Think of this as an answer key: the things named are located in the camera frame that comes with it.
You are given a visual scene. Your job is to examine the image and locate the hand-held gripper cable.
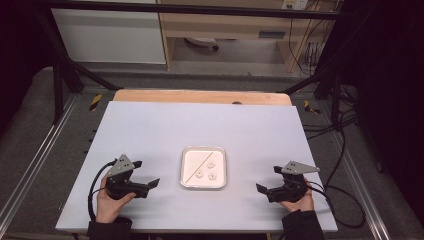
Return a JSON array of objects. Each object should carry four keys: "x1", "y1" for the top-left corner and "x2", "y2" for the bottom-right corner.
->
[
  {"x1": 306, "y1": 128, "x2": 367, "y2": 230},
  {"x1": 86, "y1": 159, "x2": 118, "y2": 223}
]

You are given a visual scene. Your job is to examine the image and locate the person's left hand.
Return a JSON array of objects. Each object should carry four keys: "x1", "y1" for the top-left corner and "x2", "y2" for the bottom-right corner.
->
[{"x1": 95, "y1": 175, "x2": 137, "y2": 224}]

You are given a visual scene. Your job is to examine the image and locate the black metal crossbar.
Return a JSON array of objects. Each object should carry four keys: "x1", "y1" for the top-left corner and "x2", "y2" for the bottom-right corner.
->
[{"x1": 33, "y1": 0, "x2": 342, "y2": 21}]

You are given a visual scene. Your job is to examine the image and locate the chair base with caster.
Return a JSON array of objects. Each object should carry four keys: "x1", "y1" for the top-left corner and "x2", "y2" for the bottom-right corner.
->
[{"x1": 184, "y1": 36, "x2": 221, "y2": 52}]

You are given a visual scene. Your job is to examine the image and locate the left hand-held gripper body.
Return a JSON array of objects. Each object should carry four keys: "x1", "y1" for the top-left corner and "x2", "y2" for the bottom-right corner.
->
[{"x1": 105, "y1": 153, "x2": 150, "y2": 201}]

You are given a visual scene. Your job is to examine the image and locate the black metal stand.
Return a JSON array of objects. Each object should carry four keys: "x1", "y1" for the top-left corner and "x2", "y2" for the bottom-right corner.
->
[
  {"x1": 35, "y1": 6, "x2": 125, "y2": 125},
  {"x1": 282, "y1": 64, "x2": 345, "y2": 132}
]

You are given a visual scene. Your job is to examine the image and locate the left hand-held gripper cable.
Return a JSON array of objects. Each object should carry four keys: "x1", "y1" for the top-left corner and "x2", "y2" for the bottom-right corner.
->
[{"x1": 86, "y1": 159, "x2": 118, "y2": 223}]

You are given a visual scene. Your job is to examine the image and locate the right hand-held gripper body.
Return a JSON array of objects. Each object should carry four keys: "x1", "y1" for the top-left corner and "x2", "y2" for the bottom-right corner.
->
[{"x1": 266, "y1": 160, "x2": 321, "y2": 204}]

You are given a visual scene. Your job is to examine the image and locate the black floor cables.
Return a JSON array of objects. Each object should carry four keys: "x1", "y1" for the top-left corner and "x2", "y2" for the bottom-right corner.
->
[{"x1": 302, "y1": 84, "x2": 359, "y2": 141}]

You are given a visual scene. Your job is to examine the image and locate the square metal tray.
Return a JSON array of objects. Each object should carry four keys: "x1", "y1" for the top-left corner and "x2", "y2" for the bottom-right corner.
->
[{"x1": 179, "y1": 145, "x2": 228, "y2": 191}]

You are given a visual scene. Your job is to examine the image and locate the dark curtain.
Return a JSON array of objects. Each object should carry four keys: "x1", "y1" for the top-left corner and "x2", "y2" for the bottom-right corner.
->
[
  {"x1": 338, "y1": 0, "x2": 424, "y2": 228},
  {"x1": 0, "y1": 0, "x2": 56, "y2": 138}
]

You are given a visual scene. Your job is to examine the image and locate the white wall outlet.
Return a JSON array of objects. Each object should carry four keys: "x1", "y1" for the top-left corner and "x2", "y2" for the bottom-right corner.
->
[{"x1": 281, "y1": 0, "x2": 310, "y2": 11}]

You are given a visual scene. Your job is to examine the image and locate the wooden table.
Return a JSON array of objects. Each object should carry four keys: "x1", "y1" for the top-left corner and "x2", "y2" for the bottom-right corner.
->
[{"x1": 112, "y1": 88, "x2": 294, "y2": 107}]

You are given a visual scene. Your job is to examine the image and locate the right hand-held gripper cable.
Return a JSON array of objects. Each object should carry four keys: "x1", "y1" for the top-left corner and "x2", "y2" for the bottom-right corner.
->
[{"x1": 306, "y1": 128, "x2": 367, "y2": 230}]

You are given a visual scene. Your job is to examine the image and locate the white cabinet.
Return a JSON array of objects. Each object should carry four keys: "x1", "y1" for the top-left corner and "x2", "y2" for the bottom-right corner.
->
[{"x1": 51, "y1": 0, "x2": 167, "y2": 65}]

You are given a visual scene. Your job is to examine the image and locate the light wooden desk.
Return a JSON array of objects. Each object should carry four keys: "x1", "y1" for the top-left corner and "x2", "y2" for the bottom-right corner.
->
[{"x1": 156, "y1": 0, "x2": 338, "y2": 73}]

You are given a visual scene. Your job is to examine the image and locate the hanging black cables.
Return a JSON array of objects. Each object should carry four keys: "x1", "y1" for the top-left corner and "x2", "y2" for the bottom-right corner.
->
[{"x1": 287, "y1": 0, "x2": 336, "y2": 77}]

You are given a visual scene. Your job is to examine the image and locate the aluminium floor rail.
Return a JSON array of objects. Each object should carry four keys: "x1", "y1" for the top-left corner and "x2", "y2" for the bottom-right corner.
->
[
  {"x1": 0, "y1": 94, "x2": 80, "y2": 228},
  {"x1": 329, "y1": 131, "x2": 392, "y2": 240}
]

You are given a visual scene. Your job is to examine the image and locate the white board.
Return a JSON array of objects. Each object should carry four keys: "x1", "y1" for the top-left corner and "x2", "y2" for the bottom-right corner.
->
[{"x1": 54, "y1": 100, "x2": 339, "y2": 234}]

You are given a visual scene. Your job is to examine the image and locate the person's right hand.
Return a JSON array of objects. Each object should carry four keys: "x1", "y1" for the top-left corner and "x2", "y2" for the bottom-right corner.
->
[{"x1": 278, "y1": 177, "x2": 315, "y2": 214}]

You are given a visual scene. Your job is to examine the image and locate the thin wooden skewer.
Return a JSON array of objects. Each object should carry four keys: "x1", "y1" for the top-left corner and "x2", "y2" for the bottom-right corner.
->
[{"x1": 184, "y1": 151, "x2": 214, "y2": 184}]

